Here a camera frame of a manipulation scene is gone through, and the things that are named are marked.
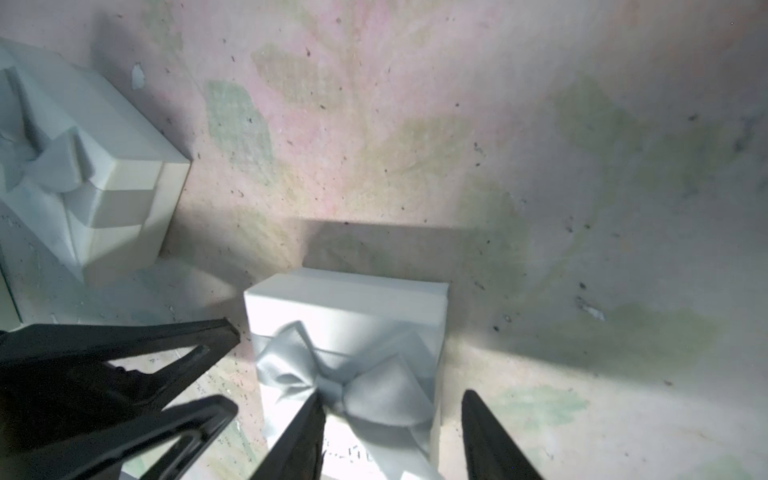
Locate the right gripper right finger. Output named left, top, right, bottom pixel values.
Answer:
left=461, top=390, right=543, bottom=480

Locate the white bow gift box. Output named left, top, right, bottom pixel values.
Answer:
left=1, top=39, right=190, bottom=285

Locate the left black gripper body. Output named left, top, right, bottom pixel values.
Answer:
left=1, top=353, right=144, bottom=468

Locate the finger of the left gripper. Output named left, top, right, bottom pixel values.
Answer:
left=1, top=319, right=240, bottom=414
left=1, top=395, right=238, bottom=479

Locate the white bow box lid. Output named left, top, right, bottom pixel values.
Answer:
left=244, top=268, right=449, bottom=479

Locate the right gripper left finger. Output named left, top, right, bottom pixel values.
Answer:
left=250, top=393, right=326, bottom=480

